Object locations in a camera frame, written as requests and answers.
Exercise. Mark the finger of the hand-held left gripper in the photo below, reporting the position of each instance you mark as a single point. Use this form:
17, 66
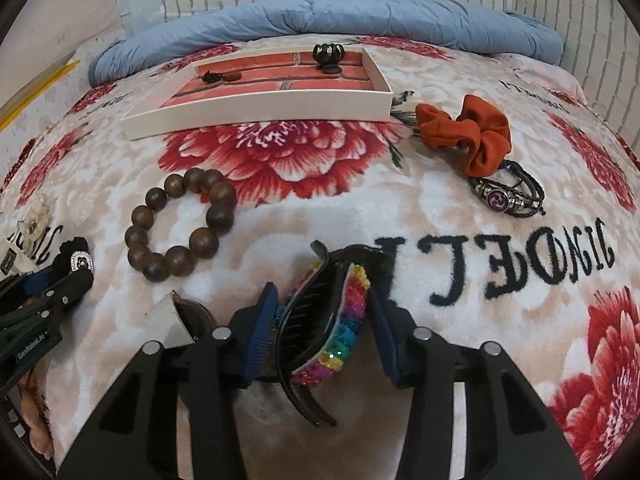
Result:
35, 280
55, 300

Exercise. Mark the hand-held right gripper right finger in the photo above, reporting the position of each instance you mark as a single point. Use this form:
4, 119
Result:
385, 345

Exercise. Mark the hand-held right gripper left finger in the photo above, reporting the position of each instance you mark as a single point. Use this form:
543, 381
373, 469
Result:
260, 332

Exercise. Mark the rainbow beaded hair claw clip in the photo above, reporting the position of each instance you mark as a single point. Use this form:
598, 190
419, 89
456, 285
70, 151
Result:
350, 310

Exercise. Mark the grey white hair clip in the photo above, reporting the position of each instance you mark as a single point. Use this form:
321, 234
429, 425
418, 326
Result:
167, 320

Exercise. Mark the white tray with brick lining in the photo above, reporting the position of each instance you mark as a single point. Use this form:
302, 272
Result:
250, 115

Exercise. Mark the orange fabric scrunchie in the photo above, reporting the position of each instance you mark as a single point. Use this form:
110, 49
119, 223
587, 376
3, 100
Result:
485, 130

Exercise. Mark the person's left hand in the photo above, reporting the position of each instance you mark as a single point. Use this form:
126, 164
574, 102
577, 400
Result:
35, 410

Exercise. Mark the floral printed blanket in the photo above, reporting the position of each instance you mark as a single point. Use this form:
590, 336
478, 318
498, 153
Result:
300, 230

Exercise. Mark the yellow flat board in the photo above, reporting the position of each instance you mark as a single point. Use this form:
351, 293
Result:
45, 82

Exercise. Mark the small brown pendant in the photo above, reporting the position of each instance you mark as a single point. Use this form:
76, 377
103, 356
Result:
232, 76

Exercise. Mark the small dark flower charm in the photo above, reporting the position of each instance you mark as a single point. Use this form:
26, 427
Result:
211, 78

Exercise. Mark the black hair claw clip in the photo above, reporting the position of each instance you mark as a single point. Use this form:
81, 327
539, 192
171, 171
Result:
327, 67

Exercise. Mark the blue quilt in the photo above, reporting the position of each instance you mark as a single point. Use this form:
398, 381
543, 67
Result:
300, 15

